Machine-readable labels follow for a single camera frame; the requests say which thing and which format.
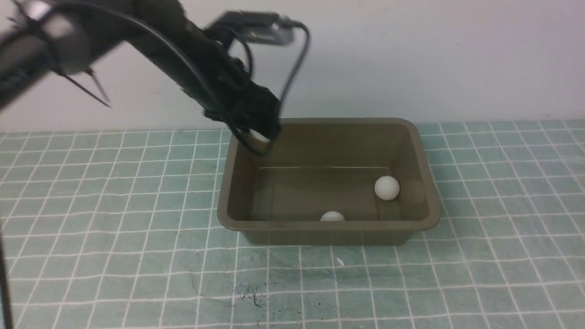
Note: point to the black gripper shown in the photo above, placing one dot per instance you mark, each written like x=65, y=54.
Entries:
x=253, y=108

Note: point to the white ping-pong ball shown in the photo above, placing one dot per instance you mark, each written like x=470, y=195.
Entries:
x=258, y=136
x=386, y=188
x=332, y=216

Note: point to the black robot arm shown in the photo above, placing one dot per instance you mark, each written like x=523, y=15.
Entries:
x=213, y=66

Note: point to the olive green plastic bin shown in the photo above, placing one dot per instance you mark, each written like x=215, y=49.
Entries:
x=330, y=164

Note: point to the green checked table cloth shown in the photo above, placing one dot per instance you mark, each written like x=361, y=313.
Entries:
x=118, y=231

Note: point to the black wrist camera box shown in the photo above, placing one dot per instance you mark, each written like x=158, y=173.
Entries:
x=253, y=27

